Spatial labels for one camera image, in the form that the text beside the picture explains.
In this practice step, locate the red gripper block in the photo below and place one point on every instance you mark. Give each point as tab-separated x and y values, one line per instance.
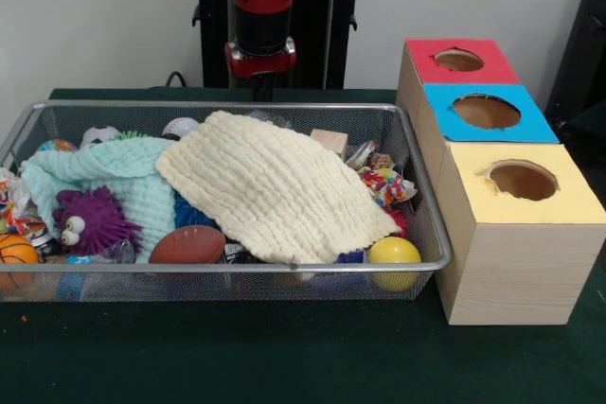
260	65

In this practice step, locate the clear plastic bottle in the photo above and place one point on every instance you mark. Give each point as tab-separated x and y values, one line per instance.
272	117

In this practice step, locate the clear mesh bin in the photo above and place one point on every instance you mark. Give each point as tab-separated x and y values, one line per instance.
237	283

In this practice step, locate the wooden box with three holes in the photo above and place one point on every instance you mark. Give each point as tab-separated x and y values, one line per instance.
521	271

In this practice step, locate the small wooden block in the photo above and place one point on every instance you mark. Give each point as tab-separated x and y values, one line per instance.
329	140

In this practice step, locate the white toy baseball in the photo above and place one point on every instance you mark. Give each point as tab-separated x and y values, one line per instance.
179	127

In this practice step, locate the cream waffle cloth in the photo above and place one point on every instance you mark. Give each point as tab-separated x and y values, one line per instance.
274	186

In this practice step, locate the mint green waffle cloth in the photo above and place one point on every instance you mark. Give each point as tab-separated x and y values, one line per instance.
132	163

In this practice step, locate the black and white soccer ball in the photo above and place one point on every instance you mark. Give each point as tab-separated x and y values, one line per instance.
98	135

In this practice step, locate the brown toy football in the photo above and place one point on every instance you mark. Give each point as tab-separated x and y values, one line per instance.
188	245

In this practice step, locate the purple spiky monster toy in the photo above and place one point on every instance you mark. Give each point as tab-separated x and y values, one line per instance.
97	219

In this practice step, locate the yellow ball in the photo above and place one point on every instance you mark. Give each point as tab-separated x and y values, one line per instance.
394	257

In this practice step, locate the dark green table cloth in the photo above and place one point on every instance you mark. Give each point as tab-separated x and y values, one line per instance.
237	356

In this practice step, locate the orange toy basketball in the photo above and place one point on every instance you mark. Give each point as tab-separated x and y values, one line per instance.
16	252

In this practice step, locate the black furniture piece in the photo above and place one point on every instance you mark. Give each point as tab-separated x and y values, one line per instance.
582	68

